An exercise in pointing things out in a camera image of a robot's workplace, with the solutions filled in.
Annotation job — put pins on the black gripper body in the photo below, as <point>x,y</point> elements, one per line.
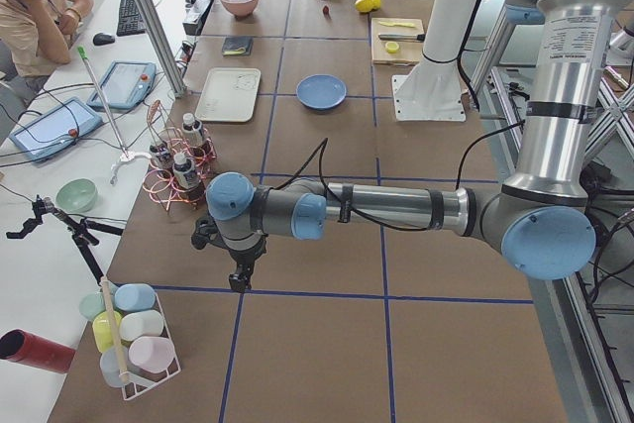
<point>246,259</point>

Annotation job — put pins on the blue plastic plate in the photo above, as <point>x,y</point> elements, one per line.
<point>321,91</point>

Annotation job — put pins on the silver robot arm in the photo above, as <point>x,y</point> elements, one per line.
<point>325,110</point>

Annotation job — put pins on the whole yellow lemon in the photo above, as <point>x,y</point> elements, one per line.
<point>364,6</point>

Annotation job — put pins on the tea bottle white cap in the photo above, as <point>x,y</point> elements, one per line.
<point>186,175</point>

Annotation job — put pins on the steel cylinder black cap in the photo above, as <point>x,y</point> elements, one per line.
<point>419,38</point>

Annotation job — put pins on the wooden cutting board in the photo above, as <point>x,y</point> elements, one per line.
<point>410,52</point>

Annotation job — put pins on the lemon half slice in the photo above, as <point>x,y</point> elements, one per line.
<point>392,47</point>

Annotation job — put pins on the yellow plastic knife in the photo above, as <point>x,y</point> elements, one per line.
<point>397,24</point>

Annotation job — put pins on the grey folded cloth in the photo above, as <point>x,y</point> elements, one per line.
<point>237,46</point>

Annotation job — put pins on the mint green bowl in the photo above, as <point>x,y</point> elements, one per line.
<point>77,196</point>

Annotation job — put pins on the cream bear tray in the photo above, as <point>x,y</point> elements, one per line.
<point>229,95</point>

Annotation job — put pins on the blue teach pendant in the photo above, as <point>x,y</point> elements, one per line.
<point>127,83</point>
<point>55,130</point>

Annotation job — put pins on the black keyboard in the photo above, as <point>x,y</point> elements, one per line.
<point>130,20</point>

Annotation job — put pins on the red cylinder tube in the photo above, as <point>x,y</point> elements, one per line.
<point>21,347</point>

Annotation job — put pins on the black computer mouse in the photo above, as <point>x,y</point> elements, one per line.
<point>103,39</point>

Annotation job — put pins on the seated person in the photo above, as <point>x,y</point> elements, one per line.
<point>39,34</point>

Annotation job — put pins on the copper wire bottle rack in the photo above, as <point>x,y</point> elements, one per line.
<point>161,185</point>

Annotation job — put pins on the white wire cup rack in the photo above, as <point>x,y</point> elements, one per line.
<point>131,334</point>

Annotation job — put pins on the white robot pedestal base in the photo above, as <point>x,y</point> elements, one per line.
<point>432,90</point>

